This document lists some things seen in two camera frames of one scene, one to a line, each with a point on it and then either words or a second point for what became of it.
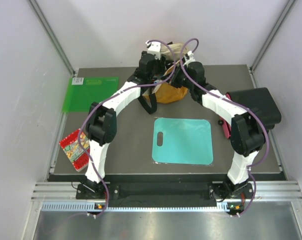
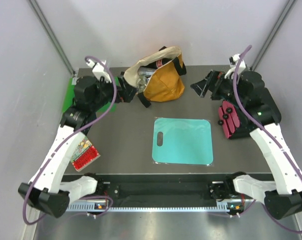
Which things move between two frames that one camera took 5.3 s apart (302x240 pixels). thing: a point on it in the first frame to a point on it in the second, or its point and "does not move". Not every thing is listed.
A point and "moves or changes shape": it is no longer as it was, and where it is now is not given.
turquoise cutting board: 184,141 does not move
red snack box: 70,145 does not move
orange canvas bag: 165,92 moves or changes shape
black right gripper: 179,69 to 217,78
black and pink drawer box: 259,99 does not move
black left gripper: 161,64 to 125,92
